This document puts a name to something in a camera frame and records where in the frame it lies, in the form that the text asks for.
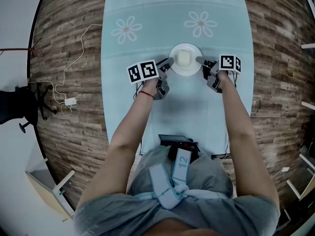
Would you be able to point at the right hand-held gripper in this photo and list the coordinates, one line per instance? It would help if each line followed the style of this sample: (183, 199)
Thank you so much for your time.
(229, 63)

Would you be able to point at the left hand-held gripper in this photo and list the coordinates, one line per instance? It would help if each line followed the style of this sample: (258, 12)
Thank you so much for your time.
(142, 71)

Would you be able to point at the pale yellow block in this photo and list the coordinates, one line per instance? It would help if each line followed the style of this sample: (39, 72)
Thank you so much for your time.
(182, 58)

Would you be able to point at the white round plate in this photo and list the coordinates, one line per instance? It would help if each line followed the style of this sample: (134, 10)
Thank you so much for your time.
(187, 71)

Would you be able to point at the person's left forearm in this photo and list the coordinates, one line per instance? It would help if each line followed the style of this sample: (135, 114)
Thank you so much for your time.
(133, 122)

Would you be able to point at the person's right forearm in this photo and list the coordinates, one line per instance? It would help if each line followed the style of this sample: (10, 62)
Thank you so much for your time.
(236, 112)

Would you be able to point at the table with light blue cloth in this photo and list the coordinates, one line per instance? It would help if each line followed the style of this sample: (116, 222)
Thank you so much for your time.
(177, 107)

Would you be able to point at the black chest device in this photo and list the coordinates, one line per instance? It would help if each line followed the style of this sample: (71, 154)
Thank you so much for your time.
(172, 139)

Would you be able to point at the white power adapter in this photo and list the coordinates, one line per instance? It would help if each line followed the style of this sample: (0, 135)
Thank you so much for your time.
(70, 101)
(285, 169)

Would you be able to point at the person's grey shirt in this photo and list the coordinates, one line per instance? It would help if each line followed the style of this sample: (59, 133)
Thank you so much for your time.
(211, 171)

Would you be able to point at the thin wooden coat rack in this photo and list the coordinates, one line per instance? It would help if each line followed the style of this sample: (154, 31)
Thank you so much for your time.
(14, 49)

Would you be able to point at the black office chair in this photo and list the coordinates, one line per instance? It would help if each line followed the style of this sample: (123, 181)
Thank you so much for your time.
(14, 104)

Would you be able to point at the small green object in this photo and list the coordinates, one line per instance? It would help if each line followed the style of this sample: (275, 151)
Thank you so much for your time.
(62, 192)

